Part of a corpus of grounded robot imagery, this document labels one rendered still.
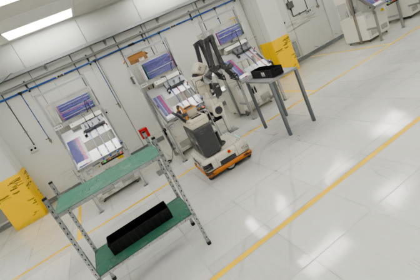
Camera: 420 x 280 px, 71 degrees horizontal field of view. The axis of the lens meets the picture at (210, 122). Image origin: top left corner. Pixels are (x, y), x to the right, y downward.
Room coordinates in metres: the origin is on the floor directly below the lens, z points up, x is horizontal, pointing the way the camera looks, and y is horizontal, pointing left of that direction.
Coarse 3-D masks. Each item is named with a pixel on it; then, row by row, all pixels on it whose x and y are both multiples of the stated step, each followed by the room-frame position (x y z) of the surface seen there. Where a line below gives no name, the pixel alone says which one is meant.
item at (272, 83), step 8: (288, 72) 3.73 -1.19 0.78; (296, 72) 3.76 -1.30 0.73; (248, 80) 4.32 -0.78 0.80; (256, 80) 4.07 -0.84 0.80; (264, 80) 3.84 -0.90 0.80; (272, 80) 3.67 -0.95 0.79; (248, 88) 4.31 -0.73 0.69; (272, 88) 3.66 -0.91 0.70; (280, 96) 4.40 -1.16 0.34; (304, 96) 3.76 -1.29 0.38; (256, 104) 4.30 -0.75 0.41; (280, 104) 3.66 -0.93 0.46; (280, 112) 3.68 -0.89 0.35; (312, 112) 3.76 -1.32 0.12; (312, 120) 3.77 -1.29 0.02; (264, 128) 4.32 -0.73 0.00; (288, 128) 3.66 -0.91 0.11
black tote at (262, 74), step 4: (280, 64) 3.78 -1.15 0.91; (256, 68) 4.32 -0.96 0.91; (260, 68) 4.33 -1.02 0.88; (264, 68) 4.21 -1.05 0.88; (268, 68) 4.11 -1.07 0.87; (272, 68) 4.00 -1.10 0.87; (276, 68) 3.77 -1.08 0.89; (280, 68) 3.78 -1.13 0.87; (252, 72) 4.24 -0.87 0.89; (256, 72) 4.13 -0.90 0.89; (260, 72) 4.03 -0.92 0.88; (264, 72) 3.91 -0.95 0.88; (268, 72) 3.82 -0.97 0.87; (272, 72) 3.75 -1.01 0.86; (276, 72) 3.76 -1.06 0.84; (280, 72) 3.77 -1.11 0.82; (252, 76) 4.28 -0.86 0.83; (256, 76) 4.17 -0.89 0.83; (260, 76) 4.07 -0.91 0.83; (264, 76) 3.95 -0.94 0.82; (268, 76) 3.85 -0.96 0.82; (272, 76) 3.75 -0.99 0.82
